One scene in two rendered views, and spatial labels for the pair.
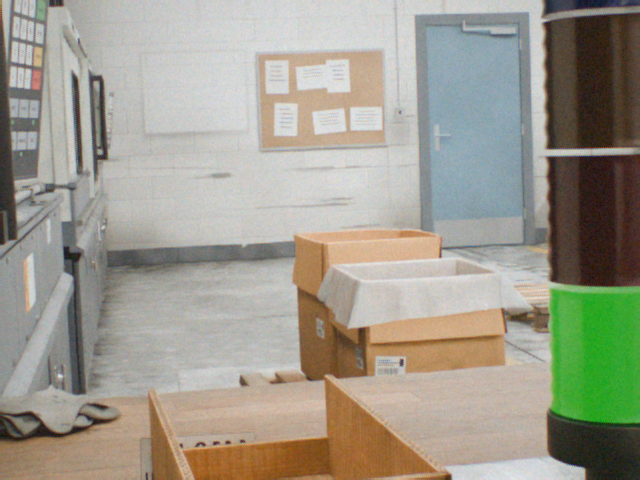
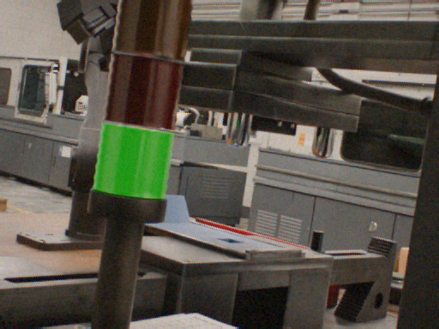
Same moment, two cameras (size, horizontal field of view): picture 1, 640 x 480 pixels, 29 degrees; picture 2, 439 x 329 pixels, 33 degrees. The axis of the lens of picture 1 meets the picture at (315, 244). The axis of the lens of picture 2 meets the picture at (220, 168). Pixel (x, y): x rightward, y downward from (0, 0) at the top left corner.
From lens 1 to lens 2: 0.11 m
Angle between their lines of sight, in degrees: 35
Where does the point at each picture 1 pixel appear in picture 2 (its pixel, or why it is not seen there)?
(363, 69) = not seen: outside the picture
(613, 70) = (163, 15)
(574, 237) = (129, 98)
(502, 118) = not seen: outside the picture
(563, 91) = (135, 20)
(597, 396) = (129, 182)
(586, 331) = (128, 147)
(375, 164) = not seen: outside the picture
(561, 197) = (123, 76)
